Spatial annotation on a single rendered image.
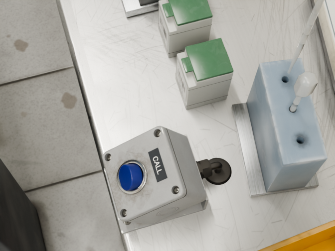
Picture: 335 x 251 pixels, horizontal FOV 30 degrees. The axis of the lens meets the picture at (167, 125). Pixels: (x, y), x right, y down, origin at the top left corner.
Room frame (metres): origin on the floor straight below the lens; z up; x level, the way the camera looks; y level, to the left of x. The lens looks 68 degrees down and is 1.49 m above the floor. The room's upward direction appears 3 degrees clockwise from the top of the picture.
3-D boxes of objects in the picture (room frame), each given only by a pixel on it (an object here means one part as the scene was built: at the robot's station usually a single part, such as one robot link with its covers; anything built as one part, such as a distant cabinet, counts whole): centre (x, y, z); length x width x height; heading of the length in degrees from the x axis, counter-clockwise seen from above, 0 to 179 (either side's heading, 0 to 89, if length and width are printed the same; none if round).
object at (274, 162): (0.23, -0.11, 0.92); 0.10 x 0.07 x 0.10; 12
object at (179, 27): (0.35, -0.01, 0.91); 0.05 x 0.04 x 0.07; 110
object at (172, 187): (0.18, -0.01, 0.92); 0.13 x 0.07 x 0.08; 110
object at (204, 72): (0.29, -0.03, 0.91); 0.05 x 0.04 x 0.07; 110
